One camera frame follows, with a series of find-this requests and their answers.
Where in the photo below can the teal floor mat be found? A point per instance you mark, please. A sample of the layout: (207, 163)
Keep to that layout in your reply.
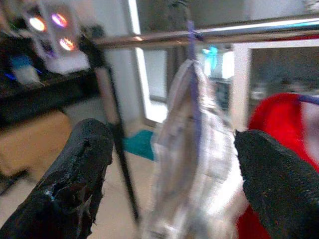
(139, 147)

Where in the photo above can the white sheer garment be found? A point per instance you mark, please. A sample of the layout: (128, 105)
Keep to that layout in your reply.
(179, 174)

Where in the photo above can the white computer case glowing fans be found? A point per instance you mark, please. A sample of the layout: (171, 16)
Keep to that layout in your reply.
(67, 62)

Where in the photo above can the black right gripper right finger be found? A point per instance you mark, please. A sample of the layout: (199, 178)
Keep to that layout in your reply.
(279, 186)

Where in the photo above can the white bottle blue cap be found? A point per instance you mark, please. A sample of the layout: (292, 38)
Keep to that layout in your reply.
(25, 74)

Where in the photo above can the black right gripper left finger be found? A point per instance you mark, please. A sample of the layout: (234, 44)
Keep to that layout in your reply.
(69, 174)

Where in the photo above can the black desk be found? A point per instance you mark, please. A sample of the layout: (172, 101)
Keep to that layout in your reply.
(37, 99)

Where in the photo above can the silver metal clothes rail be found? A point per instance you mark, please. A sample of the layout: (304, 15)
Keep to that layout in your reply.
(249, 35)

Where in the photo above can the bright red garment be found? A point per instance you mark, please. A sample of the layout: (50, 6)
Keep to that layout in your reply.
(279, 119)

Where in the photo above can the white door frame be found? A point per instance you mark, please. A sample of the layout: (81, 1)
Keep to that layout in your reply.
(241, 87)

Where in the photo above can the black clothes rack post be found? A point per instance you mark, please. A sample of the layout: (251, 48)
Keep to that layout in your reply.
(123, 159)

